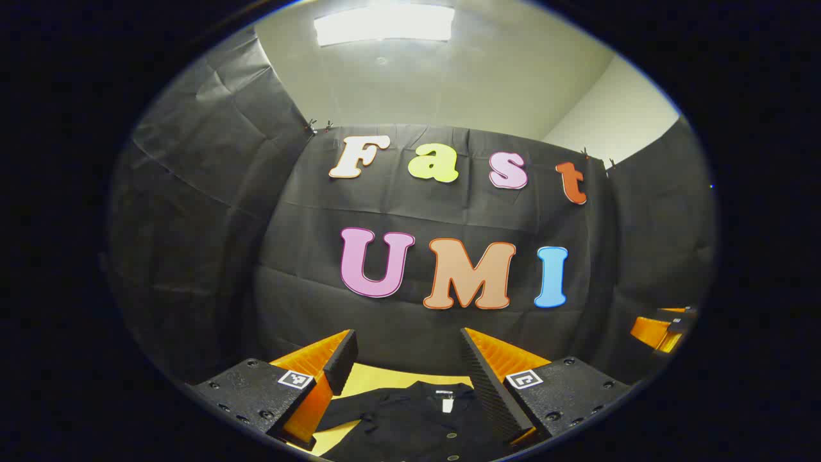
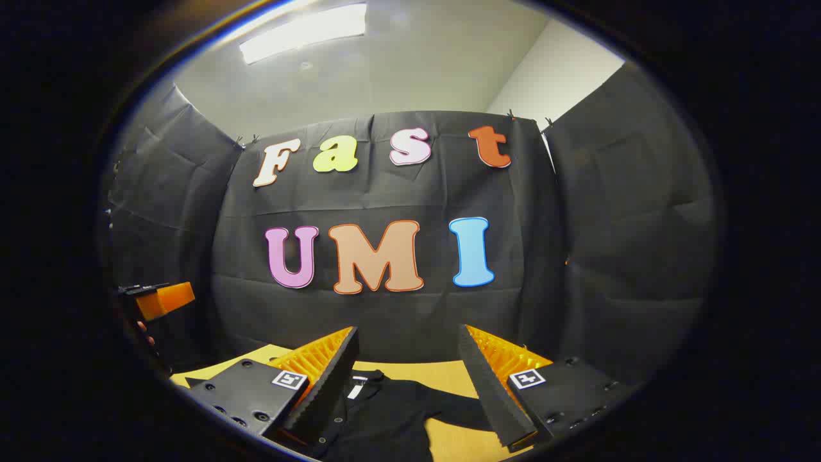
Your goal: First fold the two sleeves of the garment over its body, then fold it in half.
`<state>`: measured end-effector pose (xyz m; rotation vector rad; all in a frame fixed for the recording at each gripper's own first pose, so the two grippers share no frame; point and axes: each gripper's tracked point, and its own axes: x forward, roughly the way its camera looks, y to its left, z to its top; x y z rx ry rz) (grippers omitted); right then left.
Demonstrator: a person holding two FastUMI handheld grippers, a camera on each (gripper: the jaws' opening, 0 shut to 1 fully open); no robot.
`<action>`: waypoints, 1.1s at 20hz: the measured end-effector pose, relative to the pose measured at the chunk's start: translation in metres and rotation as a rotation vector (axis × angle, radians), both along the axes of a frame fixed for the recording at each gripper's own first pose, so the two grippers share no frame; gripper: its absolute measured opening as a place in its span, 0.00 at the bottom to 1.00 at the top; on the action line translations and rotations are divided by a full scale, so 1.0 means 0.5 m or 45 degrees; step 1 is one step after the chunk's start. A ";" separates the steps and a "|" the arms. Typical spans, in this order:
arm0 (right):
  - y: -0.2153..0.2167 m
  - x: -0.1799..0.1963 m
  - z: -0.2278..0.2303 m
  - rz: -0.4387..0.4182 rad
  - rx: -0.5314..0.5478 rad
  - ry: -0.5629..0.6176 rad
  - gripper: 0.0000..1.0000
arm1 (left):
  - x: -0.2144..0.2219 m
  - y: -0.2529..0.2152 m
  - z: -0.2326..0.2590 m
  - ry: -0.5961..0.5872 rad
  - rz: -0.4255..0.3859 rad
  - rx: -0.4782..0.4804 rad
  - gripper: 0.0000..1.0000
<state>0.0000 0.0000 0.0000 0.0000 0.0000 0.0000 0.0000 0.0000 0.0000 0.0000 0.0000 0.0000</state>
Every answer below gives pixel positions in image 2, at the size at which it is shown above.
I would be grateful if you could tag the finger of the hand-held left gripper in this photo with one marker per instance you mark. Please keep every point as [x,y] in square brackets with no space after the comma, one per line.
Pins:
[167,300]

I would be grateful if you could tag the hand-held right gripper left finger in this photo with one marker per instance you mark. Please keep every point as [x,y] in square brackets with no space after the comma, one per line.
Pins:
[327,391]

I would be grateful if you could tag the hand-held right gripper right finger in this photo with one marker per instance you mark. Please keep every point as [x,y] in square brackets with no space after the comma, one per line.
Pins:
[490,391]

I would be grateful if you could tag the black button jacket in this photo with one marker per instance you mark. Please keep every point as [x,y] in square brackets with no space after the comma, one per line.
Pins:
[385,417]

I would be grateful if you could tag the black backdrop cloth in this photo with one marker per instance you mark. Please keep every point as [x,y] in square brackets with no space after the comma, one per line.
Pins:
[385,308]

